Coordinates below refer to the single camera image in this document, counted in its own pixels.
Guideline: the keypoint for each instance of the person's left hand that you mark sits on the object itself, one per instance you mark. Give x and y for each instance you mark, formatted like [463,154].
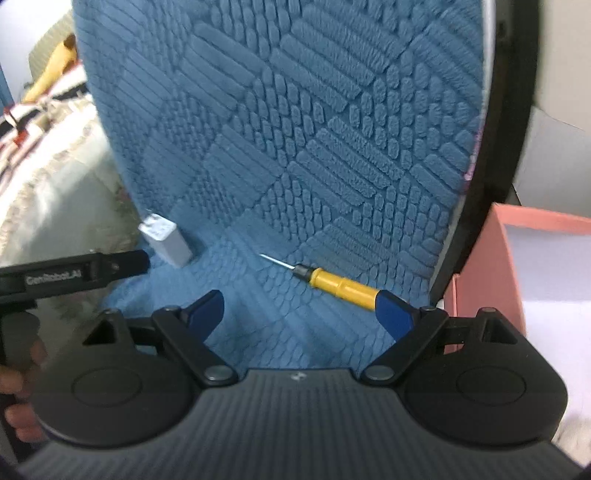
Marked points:
[21,415]

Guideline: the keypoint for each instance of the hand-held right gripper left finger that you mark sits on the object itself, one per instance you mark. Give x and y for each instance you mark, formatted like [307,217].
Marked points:
[210,310]

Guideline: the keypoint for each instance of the black chair frame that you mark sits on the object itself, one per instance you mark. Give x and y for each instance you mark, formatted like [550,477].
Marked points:
[498,161]

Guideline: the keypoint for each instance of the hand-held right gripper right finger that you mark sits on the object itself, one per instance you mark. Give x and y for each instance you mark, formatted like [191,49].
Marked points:
[392,317]

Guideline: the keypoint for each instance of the blue textured chair cushion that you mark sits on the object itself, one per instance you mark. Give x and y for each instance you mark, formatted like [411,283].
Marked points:
[323,138]

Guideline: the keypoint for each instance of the large white charger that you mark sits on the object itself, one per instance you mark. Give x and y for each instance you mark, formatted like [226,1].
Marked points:
[166,240]

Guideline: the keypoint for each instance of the bed with cream quilted cover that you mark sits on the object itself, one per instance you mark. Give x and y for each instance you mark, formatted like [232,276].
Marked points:
[60,194]

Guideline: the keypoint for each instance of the cream folding chair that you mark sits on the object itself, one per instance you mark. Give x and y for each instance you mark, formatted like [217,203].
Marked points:
[561,157]

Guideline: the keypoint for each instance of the striped blanket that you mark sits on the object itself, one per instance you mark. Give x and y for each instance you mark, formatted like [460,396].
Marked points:
[32,113]

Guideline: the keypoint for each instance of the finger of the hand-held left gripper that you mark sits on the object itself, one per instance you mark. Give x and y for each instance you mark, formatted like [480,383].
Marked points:
[129,264]

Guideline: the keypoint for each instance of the pink cardboard box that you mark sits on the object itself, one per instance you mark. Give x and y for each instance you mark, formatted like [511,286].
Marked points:
[496,263]

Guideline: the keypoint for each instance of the yellow plush toy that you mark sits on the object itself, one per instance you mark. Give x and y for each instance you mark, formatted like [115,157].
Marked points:
[51,74]

